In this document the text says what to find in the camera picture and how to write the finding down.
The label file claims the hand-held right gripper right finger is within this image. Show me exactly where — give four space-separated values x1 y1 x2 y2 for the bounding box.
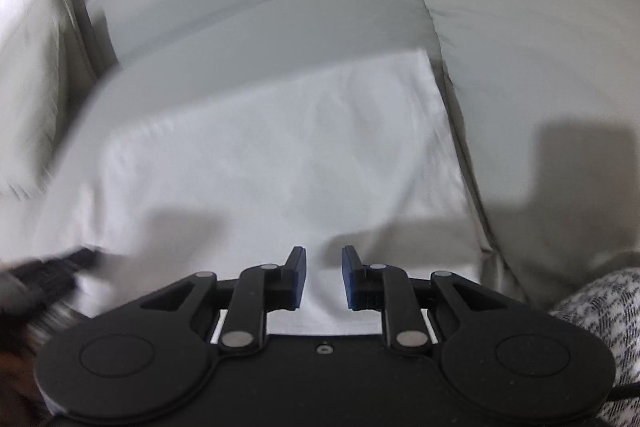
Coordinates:
340 245 507 353

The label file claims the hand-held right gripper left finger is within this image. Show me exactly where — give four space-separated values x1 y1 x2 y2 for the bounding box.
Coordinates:
140 246 307 353

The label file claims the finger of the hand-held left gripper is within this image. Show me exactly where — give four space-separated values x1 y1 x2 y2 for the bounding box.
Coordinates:
10 246 103 283

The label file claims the white t-shirt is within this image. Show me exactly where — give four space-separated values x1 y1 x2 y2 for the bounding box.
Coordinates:
75 49 484 338

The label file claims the light grey sofa pillow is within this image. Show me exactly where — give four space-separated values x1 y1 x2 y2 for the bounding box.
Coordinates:
0 0 122 204

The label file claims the person's houndstooth pants leg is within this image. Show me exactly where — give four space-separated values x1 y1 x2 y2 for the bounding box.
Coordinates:
547 268 640 427

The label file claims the light grey sofa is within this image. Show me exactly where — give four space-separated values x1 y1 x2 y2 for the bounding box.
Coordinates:
0 0 640 360

